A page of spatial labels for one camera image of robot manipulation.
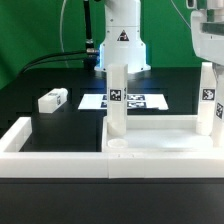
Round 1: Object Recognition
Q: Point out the white desk top panel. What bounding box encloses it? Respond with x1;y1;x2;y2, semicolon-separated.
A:
101;115;213;153

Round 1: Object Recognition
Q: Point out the white U-shaped fence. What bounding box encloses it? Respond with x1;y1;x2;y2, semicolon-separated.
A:
0;117;224;179

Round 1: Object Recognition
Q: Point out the black cable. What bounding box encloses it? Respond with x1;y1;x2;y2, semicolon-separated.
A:
23;55;100;73
20;49;100;75

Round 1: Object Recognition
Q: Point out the black vertical pole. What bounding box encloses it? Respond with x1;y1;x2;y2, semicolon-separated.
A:
83;0;94;70

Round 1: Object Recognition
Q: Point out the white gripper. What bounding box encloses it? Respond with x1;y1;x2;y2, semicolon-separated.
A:
186;0;224;66

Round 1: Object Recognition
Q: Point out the sheet with four markers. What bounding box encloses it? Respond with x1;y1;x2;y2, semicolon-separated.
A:
78;94;168;110

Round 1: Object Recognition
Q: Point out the thin white cable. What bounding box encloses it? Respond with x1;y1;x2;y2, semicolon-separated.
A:
58;0;69;69

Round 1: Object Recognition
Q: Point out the black cable lower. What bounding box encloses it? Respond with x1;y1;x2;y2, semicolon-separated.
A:
23;55;100;73

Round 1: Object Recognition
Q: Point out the black cable upper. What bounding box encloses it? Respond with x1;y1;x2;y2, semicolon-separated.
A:
20;49;100;75

